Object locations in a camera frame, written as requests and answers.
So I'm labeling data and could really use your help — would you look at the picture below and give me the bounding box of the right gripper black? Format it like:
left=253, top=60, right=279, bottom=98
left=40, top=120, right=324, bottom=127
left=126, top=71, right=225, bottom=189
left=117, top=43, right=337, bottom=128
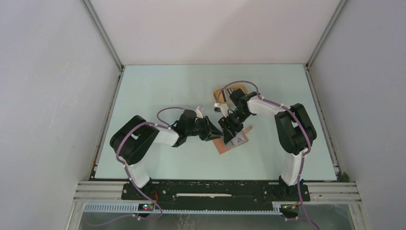
left=218, top=109, right=251, bottom=144

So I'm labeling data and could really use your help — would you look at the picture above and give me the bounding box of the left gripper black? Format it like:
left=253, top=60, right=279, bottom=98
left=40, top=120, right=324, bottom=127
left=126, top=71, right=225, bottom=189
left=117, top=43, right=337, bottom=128
left=185, top=115, right=224, bottom=141

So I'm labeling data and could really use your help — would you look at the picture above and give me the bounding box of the brown leather card holder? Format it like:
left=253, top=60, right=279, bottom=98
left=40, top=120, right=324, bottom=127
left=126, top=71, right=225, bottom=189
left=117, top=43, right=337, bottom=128
left=213, top=126, right=253, bottom=154

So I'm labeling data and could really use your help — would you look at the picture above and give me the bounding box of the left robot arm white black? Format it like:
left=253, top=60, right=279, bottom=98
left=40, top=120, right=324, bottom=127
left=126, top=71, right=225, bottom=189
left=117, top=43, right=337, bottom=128
left=110, top=109, right=224, bottom=200

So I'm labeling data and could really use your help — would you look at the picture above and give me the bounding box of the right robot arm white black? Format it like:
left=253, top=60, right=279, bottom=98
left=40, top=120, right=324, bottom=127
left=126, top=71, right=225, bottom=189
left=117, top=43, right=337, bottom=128
left=214, top=89, right=317, bottom=200

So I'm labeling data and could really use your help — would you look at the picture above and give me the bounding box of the stack of cards in tray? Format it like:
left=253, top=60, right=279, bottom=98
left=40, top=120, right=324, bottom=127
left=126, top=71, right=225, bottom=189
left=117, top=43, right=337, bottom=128
left=219, top=88, right=234, bottom=103

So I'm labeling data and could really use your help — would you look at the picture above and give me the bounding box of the cream oval tray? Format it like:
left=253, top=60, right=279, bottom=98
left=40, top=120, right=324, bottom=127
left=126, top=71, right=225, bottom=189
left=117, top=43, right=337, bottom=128
left=213, top=83, right=248, bottom=105

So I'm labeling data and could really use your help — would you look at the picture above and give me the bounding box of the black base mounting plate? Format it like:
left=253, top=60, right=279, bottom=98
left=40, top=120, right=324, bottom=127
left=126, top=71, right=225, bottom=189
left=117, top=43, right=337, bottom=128
left=121, top=179, right=310, bottom=211

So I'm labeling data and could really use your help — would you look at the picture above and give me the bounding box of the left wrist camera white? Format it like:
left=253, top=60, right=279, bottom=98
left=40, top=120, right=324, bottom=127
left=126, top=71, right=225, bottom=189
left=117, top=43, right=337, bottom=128
left=194, top=105, right=204, bottom=118

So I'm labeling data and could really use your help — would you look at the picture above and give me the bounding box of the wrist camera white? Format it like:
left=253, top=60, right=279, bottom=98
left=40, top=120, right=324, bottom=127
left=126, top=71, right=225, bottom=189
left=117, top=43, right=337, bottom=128
left=194, top=105, right=204, bottom=118
left=214, top=102, right=229, bottom=117

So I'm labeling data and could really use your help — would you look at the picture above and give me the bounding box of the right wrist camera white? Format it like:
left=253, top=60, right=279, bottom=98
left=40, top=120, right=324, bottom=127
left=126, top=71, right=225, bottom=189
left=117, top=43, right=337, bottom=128
left=214, top=102, right=229, bottom=117

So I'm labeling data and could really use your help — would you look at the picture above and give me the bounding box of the grey cable duct rail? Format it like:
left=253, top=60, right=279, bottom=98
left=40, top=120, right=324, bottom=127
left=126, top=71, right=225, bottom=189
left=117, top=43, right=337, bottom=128
left=83, top=203, right=283, bottom=216

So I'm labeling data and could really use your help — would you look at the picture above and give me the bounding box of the aluminium frame front rail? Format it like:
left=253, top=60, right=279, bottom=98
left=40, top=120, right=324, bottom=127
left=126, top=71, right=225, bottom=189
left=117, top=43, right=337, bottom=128
left=74, top=181, right=361, bottom=204

